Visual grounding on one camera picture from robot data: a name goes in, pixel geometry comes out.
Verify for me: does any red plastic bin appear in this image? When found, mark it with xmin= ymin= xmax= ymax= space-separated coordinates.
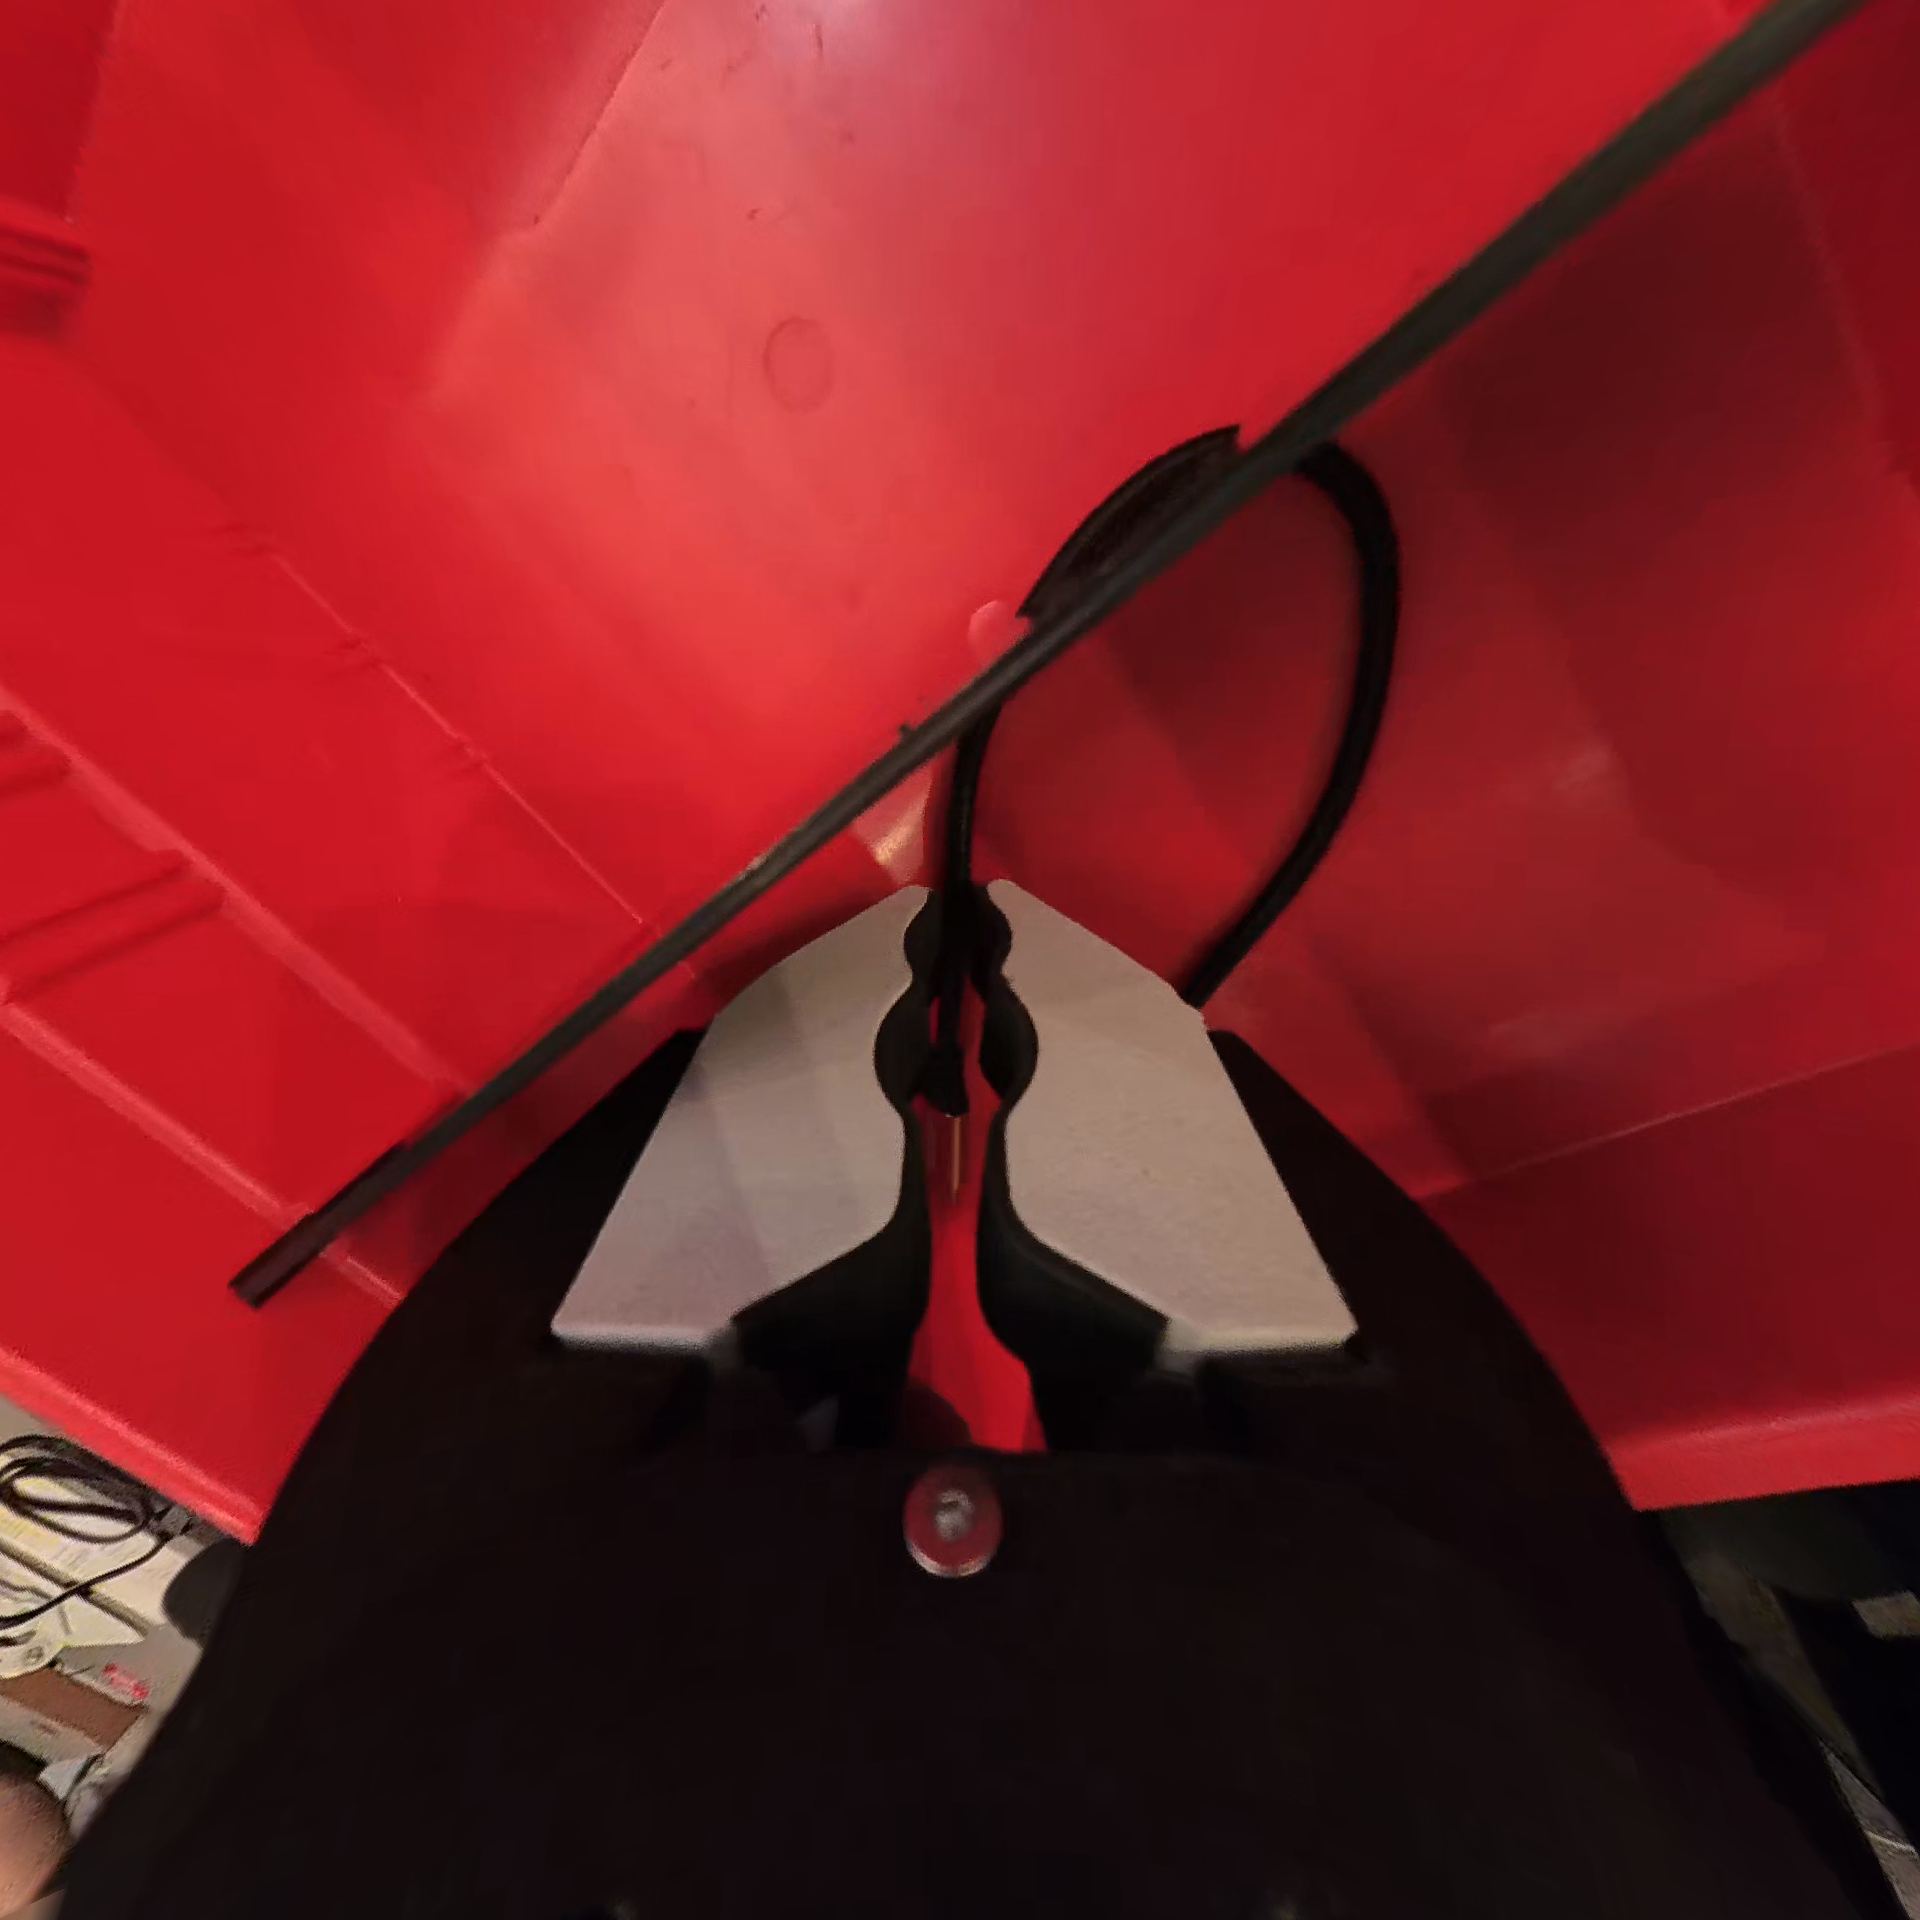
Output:
xmin=0 ymin=0 xmax=1920 ymax=1546

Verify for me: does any black usb-c cable orange plug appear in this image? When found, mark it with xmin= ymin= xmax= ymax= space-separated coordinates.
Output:
xmin=922 ymin=426 xmax=1404 ymax=1224

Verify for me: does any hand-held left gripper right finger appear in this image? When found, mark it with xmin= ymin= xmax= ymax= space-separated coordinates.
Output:
xmin=976 ymin=880 xmax=1363 ymax=1448

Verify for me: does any black floor cable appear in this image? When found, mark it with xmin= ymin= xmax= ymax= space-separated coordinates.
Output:
xmin=0 ymin=1431 xmax=190 ymax=1653

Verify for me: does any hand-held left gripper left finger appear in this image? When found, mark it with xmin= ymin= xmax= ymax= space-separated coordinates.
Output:
xmin=548 ymin=882 xmax=950 ymax=1442

